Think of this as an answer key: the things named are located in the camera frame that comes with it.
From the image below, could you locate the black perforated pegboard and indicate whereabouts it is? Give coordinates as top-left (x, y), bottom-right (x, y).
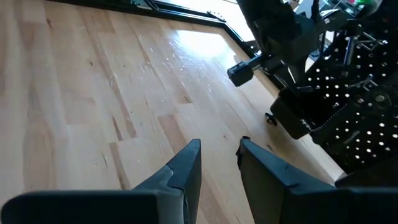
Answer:
top-left (266, 18), bottom-right (398, 175)

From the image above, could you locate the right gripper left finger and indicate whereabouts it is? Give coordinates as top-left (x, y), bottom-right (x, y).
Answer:
top-left (0, 138), bottom-right (203, 224)

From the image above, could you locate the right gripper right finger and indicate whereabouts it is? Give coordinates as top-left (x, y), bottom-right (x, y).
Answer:
top-left (235, 136), bottom-right (398, 224)

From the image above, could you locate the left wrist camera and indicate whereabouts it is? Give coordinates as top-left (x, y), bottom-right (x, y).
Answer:
top-left (226, 60), bottom-right (255, 88)

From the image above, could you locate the black pegboard bin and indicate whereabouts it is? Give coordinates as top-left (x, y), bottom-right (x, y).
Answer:
top-left (269, 88), bottom-right (315, 141)

